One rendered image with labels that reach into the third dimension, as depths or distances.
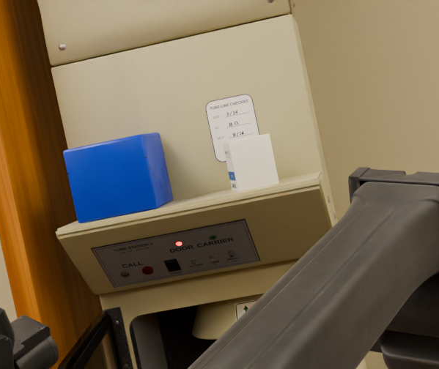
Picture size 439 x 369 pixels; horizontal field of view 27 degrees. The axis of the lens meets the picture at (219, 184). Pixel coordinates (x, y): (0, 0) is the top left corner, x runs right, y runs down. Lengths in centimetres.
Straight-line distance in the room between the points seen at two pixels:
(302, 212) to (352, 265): 57
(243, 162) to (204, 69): 15
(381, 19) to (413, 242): 105
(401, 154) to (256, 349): 118
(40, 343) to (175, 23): 43
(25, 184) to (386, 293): 73
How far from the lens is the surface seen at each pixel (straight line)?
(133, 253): 113
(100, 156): 109
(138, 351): 124
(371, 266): 51
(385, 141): 159
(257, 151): 109
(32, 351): 107
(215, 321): 124
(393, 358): 69
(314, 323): 45
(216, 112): 117
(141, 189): 108
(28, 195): 120
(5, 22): 126
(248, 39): 117
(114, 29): 120
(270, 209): 107
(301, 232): 111
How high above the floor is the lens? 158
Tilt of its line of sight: 3 degrees down
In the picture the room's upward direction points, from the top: 12 degrees counter-clockwise
